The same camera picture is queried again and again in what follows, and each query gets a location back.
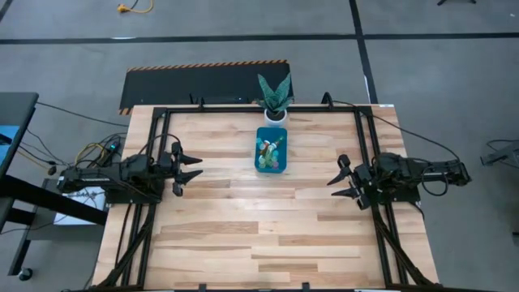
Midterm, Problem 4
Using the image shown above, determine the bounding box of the black office desk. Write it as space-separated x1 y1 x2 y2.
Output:
0 92 40 182

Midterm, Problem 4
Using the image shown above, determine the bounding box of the blue plastic basket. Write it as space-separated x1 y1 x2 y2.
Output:
254 126 289 174

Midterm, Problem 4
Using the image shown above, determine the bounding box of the yellow cable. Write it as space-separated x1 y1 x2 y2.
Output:
74 140 122 165

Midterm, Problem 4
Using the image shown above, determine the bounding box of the black wheeled stand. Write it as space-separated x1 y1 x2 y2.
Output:
0 174 109 281

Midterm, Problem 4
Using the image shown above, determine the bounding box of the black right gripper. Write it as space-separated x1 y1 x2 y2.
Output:
327 153 376 211

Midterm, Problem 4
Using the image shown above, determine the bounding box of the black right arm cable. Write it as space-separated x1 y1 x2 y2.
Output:
420 165 450 197

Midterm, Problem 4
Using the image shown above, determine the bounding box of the long black cable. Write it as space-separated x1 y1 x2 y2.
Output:
331 100 462 162

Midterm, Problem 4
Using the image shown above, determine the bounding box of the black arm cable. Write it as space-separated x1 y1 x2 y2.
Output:
137 132 182 157
420 165 450 197

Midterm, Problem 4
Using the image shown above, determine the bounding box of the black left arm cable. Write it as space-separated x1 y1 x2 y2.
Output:
137 132 182 157

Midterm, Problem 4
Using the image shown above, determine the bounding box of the black hazard-striped floor mat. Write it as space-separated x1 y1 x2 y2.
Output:
118 59 294 117

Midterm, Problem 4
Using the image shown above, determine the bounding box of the snake plant in white pot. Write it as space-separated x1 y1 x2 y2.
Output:
255 71 294 127

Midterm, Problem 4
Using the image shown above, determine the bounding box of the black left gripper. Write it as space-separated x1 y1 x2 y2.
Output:
158 141 204 198

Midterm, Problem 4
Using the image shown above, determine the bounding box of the black floor cable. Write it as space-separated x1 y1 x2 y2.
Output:
35 101 130 128

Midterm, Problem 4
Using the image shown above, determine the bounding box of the yellow extension cord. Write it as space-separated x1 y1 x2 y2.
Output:
116 0 156 15

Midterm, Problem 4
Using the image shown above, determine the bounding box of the black aluminium table frame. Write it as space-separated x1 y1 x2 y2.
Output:
91 103 442 292

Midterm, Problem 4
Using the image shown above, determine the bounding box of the black frame handle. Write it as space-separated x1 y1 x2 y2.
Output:
320 91 341 110
188 92 206 111

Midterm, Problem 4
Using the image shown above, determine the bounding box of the white printed box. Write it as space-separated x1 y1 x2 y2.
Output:
54 186 109 226

